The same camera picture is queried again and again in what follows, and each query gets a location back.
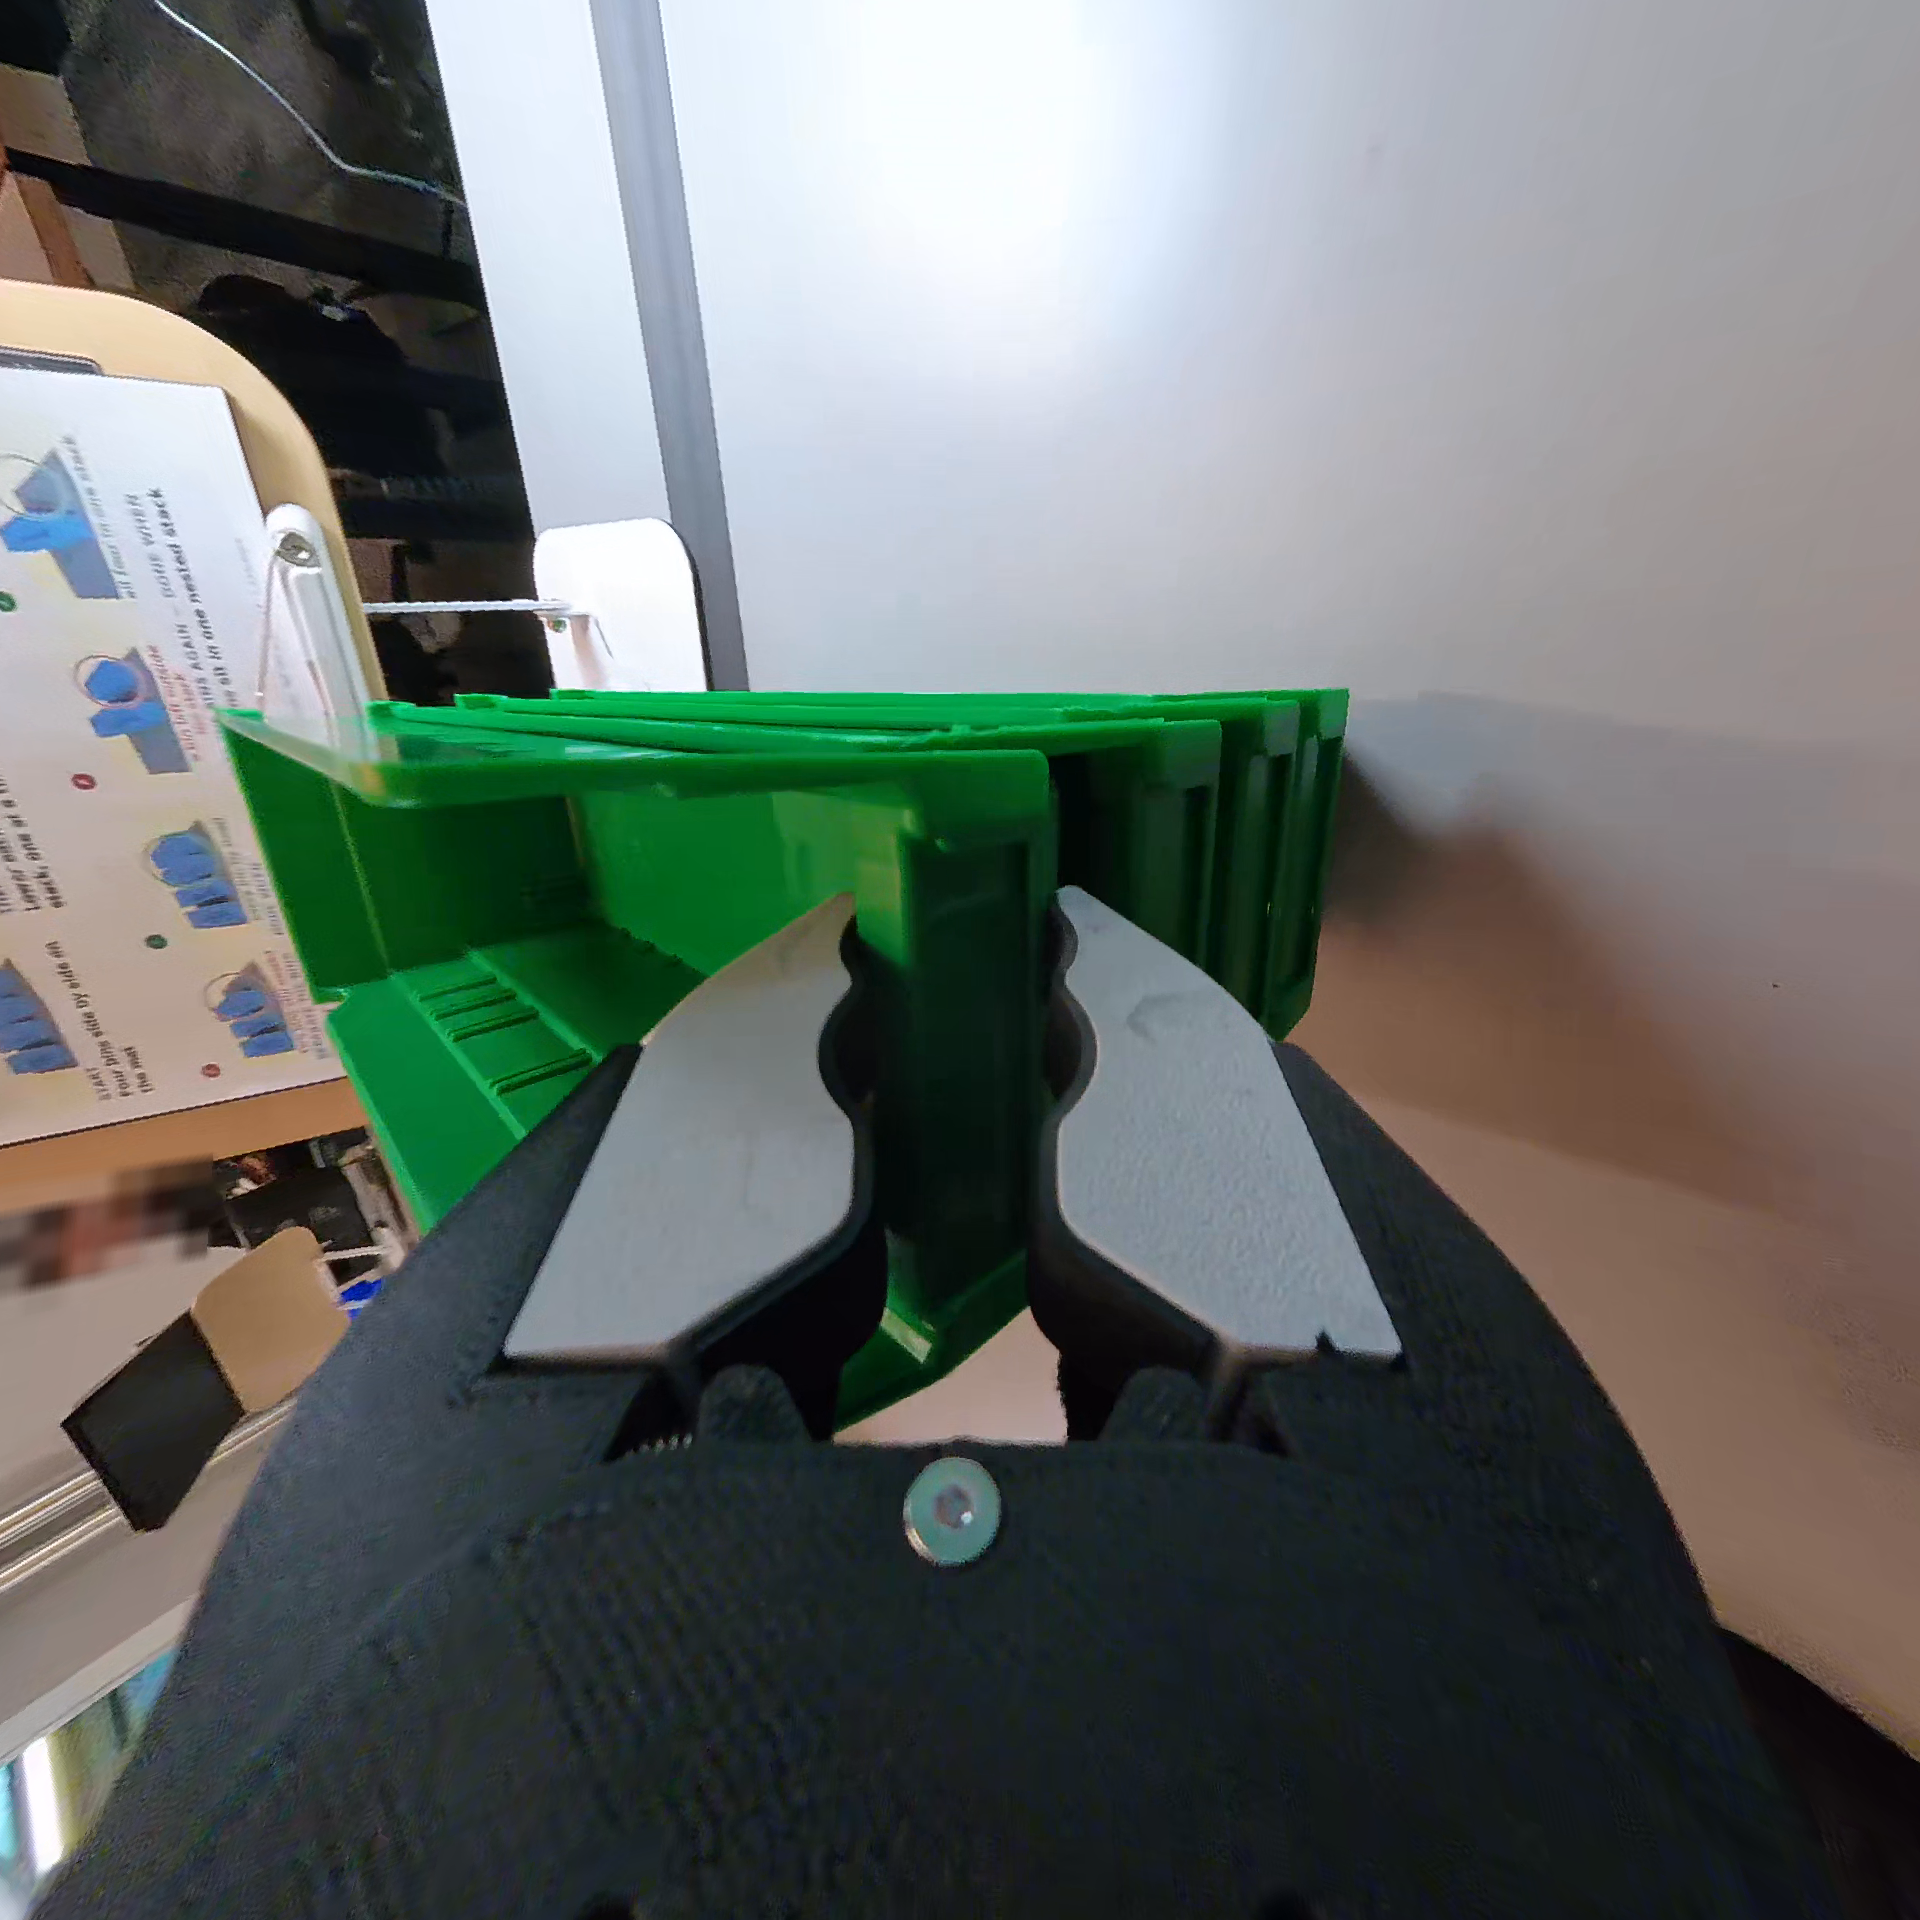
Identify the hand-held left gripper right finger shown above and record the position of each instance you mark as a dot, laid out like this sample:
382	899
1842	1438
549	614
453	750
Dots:
1200	1171

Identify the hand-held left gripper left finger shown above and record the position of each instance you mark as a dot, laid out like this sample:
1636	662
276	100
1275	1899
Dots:
705	1171

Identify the green plastic bin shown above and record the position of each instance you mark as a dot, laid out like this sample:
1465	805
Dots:
960	1049
1266	868
1329	838
1155	838

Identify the white desk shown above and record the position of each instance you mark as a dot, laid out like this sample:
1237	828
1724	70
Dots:
539	300

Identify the small wooden display board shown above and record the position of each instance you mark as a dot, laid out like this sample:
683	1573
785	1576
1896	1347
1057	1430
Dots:
270	1320

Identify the white board stand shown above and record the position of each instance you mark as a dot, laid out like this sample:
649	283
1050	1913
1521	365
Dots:
622	600

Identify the white sheet holder bar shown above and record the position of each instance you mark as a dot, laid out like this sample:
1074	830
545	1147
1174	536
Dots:
316	629

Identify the printed instruction sheet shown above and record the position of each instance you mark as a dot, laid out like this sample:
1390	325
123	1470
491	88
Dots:
106	750

